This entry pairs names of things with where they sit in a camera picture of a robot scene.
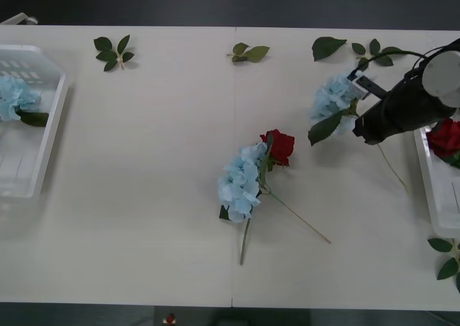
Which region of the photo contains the red rose with dark leaves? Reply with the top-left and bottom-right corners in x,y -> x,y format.
425,117 -> 460,169

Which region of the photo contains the dark green leaf sprig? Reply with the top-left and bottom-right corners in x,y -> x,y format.
93,34 -> 136,72
351,37 -> 409,68
426,236 -> 460,294

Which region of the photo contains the pale blue flower, green stem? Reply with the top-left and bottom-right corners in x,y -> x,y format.
218,141 -> 262,266

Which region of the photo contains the white cart with wheel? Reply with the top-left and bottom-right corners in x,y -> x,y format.
0,12 -> 40,27

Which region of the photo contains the red rose with tan stem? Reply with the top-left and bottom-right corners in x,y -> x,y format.
257,129 -> 332,244

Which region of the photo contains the pale blue flower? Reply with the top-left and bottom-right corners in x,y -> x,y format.
308,73 -> 410,194
0,75 -> 50,129
218,141 -> 262,266

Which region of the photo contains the large single green leaf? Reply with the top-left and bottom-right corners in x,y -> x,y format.
311,36 -> 348,62

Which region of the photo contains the olive green leaf sprig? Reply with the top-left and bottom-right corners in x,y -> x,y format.
226,42 -> 270,64

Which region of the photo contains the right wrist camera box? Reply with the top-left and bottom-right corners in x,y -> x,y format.
346,70 -> 372,100

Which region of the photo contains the shallow white box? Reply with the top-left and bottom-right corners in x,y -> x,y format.
0,45 -> 70,200
413,123 -> 460,239

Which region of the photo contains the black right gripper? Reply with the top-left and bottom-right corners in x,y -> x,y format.
353,94 -> 398,146

